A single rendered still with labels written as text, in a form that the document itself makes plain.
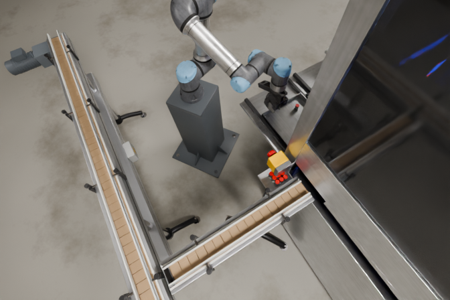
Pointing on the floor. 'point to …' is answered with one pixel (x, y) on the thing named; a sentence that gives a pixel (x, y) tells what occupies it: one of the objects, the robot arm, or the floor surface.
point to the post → (346, 45)
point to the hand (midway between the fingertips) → (270, 107)
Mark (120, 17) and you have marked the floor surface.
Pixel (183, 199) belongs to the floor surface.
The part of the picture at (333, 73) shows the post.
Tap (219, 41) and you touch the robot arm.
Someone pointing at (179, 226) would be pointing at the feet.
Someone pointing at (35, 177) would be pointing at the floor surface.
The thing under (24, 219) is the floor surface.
